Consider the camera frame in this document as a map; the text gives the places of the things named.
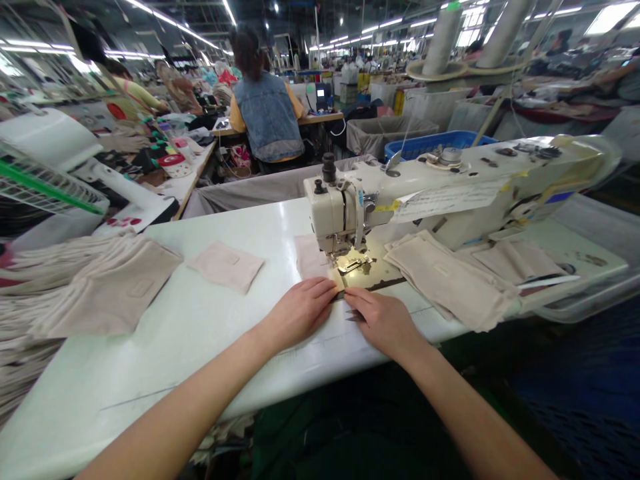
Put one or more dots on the person's left hand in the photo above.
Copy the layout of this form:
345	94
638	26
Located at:
300	312

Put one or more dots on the person's right hand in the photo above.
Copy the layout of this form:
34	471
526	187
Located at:
385	325

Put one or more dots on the person's right fingers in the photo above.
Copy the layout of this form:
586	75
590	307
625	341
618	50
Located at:
365	302

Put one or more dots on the person's left fingers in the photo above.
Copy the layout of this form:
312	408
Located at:
320	292

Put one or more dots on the small dark thread snips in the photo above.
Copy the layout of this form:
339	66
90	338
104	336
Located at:
352	315

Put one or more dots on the small stack of beige pieces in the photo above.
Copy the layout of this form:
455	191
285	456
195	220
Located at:
450	280

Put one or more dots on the beige fabric piece with patch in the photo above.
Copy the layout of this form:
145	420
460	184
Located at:
226	266

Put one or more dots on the grey fabric bin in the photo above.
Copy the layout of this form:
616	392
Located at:
260	192

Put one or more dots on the person's body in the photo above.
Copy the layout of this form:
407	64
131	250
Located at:
360	430

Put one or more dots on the white paper label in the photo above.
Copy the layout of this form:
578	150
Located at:
450	199

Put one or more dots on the cream industrial sewing machine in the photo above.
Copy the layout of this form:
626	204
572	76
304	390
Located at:
450	190

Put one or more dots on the blue plastic basket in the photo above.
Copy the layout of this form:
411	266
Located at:
425	143

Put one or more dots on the grey cloth-lined cart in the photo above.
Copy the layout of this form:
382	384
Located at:
390	134

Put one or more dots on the red patterned round container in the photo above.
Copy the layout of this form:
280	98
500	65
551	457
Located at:
175	166

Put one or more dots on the cluttered work table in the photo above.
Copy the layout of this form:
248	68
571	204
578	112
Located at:
165	160

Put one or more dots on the white plastic bin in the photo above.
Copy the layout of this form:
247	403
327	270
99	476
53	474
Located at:
595	260

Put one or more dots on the large pile of beige fabric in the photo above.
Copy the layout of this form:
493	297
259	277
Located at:
85	295

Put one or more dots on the dark blue plastic crate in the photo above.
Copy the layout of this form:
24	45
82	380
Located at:
585	400

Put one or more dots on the grey thread cone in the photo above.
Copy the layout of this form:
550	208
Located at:
500	35
442	40

